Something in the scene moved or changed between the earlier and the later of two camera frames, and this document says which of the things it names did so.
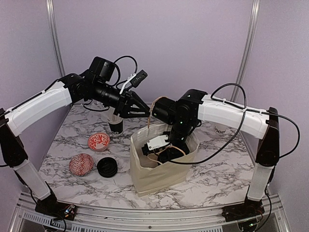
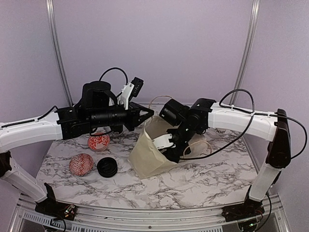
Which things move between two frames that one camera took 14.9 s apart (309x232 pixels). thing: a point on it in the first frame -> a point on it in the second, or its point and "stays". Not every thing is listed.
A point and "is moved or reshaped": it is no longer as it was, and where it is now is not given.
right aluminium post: [249, 38] stays
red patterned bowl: [81, 164] stays
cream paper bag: [150, 176] is moved or reshaped
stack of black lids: [107, 167] stays
